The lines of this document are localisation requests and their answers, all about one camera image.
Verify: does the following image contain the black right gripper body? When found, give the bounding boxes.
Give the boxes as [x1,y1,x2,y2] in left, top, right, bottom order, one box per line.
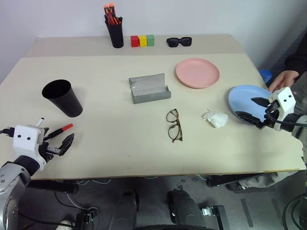
[258,101,281,130]

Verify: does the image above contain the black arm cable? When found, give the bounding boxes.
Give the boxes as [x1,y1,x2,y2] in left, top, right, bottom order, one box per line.
[263,112,307,127]
[0,128,15,138]

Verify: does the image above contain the black pen holder cup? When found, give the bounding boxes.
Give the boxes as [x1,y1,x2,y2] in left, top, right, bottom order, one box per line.
[104,14,125,49]

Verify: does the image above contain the black table frame bar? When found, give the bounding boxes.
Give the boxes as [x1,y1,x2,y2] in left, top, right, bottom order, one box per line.
[25,179,80,195]
[207,173,266,189]

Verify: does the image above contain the dark rounded shape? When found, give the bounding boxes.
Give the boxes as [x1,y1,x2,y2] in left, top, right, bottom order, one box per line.
[166,188,205,230]
[112,189,141,230]

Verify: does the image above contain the blue round object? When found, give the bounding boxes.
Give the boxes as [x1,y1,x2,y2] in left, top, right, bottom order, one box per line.
[259,69,273,85]

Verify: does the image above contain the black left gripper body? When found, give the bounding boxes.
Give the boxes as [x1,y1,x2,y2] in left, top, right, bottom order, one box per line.
[38,140,61,164]

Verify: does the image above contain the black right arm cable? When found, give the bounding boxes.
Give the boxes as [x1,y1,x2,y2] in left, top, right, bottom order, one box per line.
[263,112,307,127]

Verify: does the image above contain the black plastic cup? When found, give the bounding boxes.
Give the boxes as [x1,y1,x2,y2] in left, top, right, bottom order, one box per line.
[42,79,84,118]

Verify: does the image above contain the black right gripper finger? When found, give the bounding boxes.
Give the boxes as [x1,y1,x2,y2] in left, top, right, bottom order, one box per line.
[250,96,272,109]
[235,110,262,128]

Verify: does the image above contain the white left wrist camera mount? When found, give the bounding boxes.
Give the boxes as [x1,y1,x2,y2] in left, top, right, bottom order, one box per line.
[12,124,47,171]

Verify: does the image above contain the black metal caster bracket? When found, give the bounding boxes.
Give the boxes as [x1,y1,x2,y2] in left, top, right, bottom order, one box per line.
[201,204,228,230]
[75,207,100,229]

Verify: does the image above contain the white tissue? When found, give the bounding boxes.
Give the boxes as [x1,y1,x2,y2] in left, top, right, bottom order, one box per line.
[201,108,229,129]

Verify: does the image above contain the light blue plate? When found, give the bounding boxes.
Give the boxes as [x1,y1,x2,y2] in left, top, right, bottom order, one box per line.
[228,84,272,126]

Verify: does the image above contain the black sunglasses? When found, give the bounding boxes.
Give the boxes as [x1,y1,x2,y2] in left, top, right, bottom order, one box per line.
[166,36,193,48]

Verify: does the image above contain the tortoiseshell eyeglasses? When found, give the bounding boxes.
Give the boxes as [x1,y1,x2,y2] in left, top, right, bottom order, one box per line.
[165,108,184,143]

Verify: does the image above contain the pink plate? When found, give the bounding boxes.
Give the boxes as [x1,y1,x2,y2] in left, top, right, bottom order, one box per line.
[175,57,221,90]

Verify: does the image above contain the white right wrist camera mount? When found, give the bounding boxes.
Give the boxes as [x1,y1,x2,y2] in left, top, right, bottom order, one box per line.
[268,87,296,132]

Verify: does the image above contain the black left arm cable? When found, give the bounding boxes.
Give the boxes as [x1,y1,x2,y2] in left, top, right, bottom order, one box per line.
[0,128,15,138]

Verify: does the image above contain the grey glasses case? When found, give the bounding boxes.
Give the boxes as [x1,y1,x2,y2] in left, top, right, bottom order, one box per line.
[128,73,172,105]

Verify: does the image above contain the black pen with red cap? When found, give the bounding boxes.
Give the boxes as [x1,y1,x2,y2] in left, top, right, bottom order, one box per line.
[44,123,73,141]

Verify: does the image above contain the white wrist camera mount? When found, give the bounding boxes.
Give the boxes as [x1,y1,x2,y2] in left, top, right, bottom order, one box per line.
[12,124,47,171]
[268,87,296,132]

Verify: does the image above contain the person's bare hand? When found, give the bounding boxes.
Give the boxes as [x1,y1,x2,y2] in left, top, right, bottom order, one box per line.
[268,70,299,93]

